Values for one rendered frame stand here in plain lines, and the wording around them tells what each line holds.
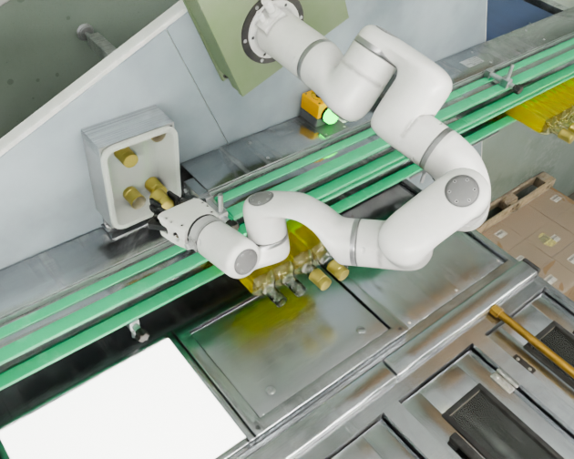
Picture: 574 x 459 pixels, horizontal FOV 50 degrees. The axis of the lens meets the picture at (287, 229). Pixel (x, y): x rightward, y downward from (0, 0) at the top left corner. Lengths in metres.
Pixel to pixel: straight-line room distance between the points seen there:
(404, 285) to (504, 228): 3.82
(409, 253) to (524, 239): 4.51
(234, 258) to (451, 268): 0.87
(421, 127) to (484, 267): 0.82
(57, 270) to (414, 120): 0.81
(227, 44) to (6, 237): 0.61
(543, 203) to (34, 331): 5.06
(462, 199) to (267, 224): 0.33
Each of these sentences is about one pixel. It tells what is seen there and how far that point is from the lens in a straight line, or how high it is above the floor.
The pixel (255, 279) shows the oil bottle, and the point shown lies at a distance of 1.40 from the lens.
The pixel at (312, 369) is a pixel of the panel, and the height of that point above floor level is 1.26.
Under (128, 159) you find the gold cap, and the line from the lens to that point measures 1.33.
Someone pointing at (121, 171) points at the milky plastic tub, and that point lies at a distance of 1.40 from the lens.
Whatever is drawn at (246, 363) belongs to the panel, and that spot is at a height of 1.16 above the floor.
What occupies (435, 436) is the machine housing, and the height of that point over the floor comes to 1.54.
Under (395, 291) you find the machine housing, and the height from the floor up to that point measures 1.20.
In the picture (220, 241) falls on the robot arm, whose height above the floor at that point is 1.15.
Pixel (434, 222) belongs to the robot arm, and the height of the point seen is 1.42.
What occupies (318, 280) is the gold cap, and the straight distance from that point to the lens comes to 1.43.
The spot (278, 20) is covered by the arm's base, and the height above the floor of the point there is 0.89.
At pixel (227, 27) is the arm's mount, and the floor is 0.83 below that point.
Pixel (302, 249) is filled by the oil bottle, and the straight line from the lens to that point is 1.47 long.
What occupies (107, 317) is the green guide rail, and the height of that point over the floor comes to 0.93.
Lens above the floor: 1.77
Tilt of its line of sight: 31 degrees down
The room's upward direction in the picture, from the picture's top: 133 degrees clockwise
